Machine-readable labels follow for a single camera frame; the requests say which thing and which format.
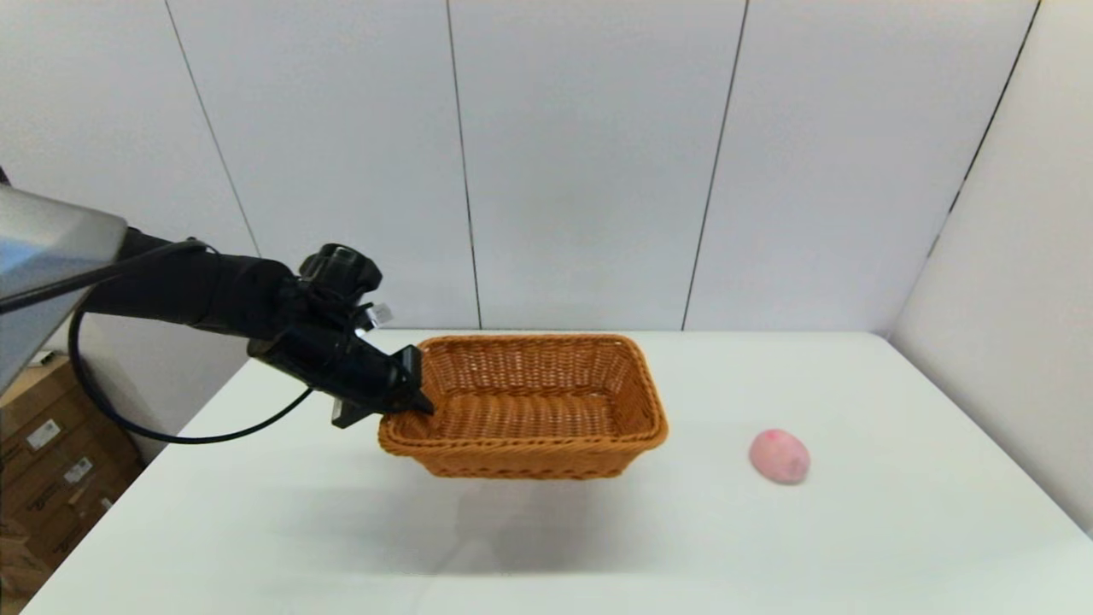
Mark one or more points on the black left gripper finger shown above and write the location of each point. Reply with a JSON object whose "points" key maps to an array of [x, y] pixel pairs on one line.
{"points": [[412, 367], [412, 405]]}

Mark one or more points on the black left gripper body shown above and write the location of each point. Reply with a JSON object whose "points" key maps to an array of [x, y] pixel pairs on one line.
{"points": [[329, 363]]}

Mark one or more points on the grey robot body panel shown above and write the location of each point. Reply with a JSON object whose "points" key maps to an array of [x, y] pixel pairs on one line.
{"points": [[43, 273]]}

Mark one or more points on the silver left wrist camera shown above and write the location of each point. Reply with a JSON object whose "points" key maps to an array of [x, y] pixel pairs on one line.
{"points": [[379, 315]]}

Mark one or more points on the brown cardboard box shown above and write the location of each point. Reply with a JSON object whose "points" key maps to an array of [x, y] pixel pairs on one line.
{"points": [[38, 410], [94, 461], [17, 568], [64, 521]]}

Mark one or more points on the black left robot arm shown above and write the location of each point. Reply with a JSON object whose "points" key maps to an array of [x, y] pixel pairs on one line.
{"points": [[188, 290]]}

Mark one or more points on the pink toy peach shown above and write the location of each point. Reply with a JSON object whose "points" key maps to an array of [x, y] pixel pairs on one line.
{"points": [[779, 457]]}

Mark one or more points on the orange woven wicker basket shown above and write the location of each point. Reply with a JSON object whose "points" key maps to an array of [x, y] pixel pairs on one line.
{"points": [[529, 418]]}

